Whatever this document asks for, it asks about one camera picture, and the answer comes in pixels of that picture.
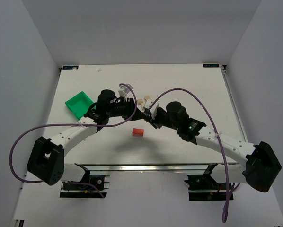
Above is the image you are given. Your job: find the aluminium right frame rail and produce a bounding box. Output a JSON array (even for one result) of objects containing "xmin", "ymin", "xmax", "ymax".
[{"xmin": 219, "ymin": 65, "xmax": 258, "ymax": 164}]

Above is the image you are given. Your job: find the red wood block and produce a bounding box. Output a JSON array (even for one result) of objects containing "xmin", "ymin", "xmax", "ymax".
[{"xmin": 132, "ymin": 128, "xmax": 144, "ymax": 137}]

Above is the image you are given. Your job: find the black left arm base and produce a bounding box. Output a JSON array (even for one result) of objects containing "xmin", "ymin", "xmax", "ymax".
[{"xmin": 60, "ymin": 164, "xmax": 110, "ymax": 199}]

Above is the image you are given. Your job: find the blue corner label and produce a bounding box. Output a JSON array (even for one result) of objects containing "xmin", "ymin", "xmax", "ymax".
[
  {"xmin": 203, "ymin": 63, "xmax": 220, "ymax": 68},
  {"xmin": 62, "ymin": 65, "xmax": 79, "ymax": 70}
]

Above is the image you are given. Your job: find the aluminium frame rail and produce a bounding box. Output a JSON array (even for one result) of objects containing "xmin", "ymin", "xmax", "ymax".
[
  {"xmin": 219, "ymin": 65, "xmax": 258, "ymax": 164},
  {"xmin": 75, "ymin": 162, "xmax": 259, "ymax": 173}
]

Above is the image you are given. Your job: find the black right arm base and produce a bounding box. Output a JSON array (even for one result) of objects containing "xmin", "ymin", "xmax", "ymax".
[{"xmin": 184, "ymin": 163, "xmax": 226, "ymax": 201}]

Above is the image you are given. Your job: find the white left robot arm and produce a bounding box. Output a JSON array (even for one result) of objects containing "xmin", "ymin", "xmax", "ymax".
[{"xmin": 27, "ymin": 89, "xmax": 142, "ymax": 185}]

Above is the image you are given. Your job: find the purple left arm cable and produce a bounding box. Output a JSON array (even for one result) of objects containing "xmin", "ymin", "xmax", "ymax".
[{"xmin": 9, "ymin": 82, "xmax": 137, "ymax": 199}]

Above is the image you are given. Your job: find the aluminium front frame rail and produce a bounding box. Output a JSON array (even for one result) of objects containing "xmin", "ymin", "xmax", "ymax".
[{"xmin": 75, "ymin": 162, "xmax": 259, "ymax": 173}]

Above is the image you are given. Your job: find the blue right corner label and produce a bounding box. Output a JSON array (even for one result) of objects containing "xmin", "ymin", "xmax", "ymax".
[{"xmin": 203, "ymin": 63, "xmax": 220, "ymax": 68}]

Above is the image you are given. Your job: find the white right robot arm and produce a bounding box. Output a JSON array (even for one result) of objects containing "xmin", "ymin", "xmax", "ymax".
[{"xmin": 144, "ymin": 99, "xmax": 282, "ymax": 192}]

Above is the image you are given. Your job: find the blue left corner label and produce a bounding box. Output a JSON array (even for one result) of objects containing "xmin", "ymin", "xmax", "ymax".
[{"xmin": 62, "ymin": 65, "xmax": 79, "ymax": 70}]

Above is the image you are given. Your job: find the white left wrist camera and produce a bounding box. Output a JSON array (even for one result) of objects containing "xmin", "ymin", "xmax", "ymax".
[{"xmin": 118, "ymin": 84, "xmax": 133, "ymax": 100}]

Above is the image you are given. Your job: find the green plastic tray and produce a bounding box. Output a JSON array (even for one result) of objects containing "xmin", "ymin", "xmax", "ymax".
[{"xmin": 65, "ymin": 91, "xmax": 94, "ymax": 120}]

